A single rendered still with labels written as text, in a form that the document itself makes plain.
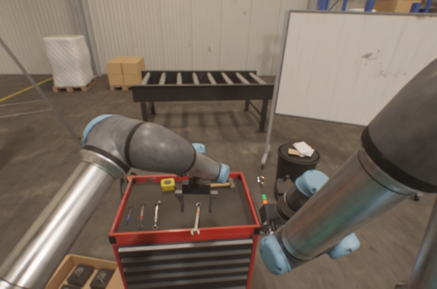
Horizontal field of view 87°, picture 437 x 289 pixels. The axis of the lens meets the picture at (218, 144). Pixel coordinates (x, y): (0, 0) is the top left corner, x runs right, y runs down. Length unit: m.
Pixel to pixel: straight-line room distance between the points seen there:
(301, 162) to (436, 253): 2.02
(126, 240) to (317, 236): 1.00
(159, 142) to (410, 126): 0.43
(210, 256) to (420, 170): 1.16
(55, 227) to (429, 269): 0.62
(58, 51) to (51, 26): 2.50
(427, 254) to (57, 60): 7.43
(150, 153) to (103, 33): 8.78
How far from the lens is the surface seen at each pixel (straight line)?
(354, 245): 0.60
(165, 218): 1.32
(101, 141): 0.57
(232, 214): 1.32
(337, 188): 0.34
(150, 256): 1.32
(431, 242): 0.47
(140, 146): 0.53
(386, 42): 3.14
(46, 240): 0.55
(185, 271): 1.42
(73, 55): 7.34
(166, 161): 0.53
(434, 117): 0.27
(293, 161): 2.41
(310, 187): 0.58
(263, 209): 0.72
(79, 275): 2.16
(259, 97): 4.20
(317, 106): 3.17
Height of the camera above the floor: 1.84
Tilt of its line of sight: 28 degrees down
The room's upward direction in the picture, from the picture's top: 2 degrees clockwise
